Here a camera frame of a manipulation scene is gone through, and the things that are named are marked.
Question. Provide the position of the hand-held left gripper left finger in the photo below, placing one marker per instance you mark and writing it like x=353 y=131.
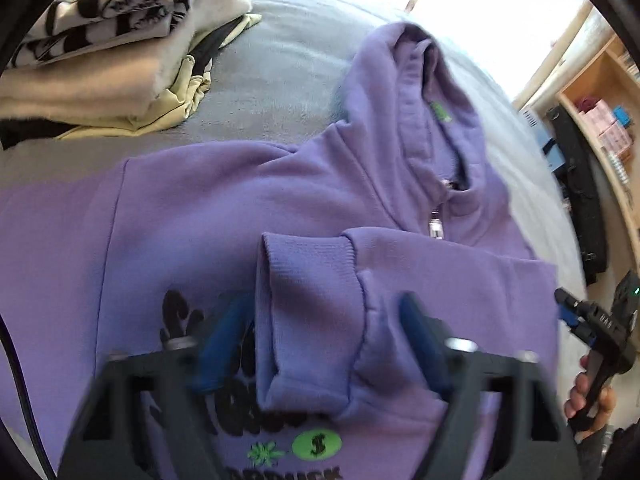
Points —
x=220 y=347

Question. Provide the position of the pink boxes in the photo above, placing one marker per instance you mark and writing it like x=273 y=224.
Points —
x=605 y=125

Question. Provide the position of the grey blue box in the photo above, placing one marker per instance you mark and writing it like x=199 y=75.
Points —
x=542 y=145

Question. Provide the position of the black hanging bag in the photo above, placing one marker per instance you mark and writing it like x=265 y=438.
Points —
x=580 y=185

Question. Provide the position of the pale yellow folded garment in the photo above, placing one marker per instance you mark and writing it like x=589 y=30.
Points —
x=175 y=105

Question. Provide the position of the black white printed garment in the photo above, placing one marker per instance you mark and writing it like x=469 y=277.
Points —
x=100 y=15

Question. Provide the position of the person's right forearm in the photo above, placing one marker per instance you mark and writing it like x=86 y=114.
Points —
x=617 y=452

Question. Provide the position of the purple hoodie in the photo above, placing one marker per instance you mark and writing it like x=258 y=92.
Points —
x=225 y=200

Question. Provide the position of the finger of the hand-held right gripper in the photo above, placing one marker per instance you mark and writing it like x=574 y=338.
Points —
x=572 y=315

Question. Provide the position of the grey fleece blanket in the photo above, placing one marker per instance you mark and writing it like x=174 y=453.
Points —
x=280 y=75

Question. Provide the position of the wooden shelf unit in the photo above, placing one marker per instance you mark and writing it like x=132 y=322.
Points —
x=600 y=70

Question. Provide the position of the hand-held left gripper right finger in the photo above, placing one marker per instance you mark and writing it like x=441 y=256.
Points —
x=417 y=340

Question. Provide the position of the person's right hand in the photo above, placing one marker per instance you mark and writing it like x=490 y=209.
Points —
x=580 y=385

